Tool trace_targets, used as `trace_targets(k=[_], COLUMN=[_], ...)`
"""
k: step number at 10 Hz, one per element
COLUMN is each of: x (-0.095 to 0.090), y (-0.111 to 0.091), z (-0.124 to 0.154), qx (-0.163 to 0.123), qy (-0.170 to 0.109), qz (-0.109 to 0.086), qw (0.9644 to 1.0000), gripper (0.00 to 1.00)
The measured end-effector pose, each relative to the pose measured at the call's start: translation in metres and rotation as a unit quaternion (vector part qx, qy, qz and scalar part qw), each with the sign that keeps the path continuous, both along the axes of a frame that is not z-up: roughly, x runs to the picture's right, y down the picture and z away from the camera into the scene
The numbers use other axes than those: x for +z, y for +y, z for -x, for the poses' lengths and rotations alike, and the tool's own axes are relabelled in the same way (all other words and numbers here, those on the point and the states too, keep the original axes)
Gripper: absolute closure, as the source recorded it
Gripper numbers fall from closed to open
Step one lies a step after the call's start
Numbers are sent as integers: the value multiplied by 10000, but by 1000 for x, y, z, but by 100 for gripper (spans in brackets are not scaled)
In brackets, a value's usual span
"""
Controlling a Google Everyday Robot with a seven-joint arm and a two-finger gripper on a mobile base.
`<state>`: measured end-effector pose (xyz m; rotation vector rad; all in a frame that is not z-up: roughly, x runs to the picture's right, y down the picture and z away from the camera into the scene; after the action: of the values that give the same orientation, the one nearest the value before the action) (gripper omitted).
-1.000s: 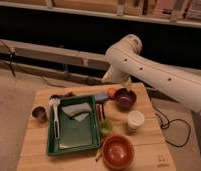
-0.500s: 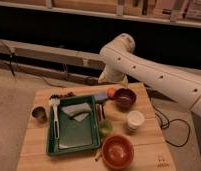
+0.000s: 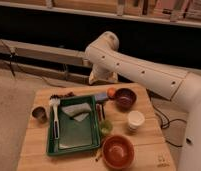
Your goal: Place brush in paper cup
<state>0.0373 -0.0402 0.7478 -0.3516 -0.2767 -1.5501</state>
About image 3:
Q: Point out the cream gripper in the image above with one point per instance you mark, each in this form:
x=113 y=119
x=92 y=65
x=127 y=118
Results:
x=103 y=75

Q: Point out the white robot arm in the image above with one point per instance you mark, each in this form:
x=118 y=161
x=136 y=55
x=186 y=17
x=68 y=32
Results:
x=180 y=86

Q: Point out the small green cup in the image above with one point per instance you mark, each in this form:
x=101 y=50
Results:
x=105 y=127

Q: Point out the white paper cup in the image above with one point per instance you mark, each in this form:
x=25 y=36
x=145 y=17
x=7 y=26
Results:
x=135 y=119

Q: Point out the small metal cup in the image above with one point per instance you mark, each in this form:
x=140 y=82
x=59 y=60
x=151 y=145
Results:
x=40 y=114

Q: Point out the orange ball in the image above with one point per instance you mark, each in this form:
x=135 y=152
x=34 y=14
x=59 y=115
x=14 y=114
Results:
x=111 y=92

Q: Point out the blue-grey block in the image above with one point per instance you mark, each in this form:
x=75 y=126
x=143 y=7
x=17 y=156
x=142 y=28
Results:
x=100 y=97

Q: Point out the dark maroon bowl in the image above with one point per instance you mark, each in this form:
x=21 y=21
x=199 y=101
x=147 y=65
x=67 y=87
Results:
x=125 y=98

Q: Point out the red marker pen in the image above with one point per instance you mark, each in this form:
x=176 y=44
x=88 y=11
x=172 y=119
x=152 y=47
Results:
x=100 y=112

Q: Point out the dark brown scrubber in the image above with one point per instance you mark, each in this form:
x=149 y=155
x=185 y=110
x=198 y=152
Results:
x=55 y=96

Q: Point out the white folded cloth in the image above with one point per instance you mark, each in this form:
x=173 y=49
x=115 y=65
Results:
x=78 y=111

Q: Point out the green plastic tray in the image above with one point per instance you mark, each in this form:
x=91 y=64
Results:
x=74 y=135

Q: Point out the orange-brown bowl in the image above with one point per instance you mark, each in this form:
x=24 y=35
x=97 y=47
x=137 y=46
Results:
x=117 y=152

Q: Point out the yellow small item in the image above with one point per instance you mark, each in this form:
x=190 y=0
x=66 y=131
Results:
x=98 y=156

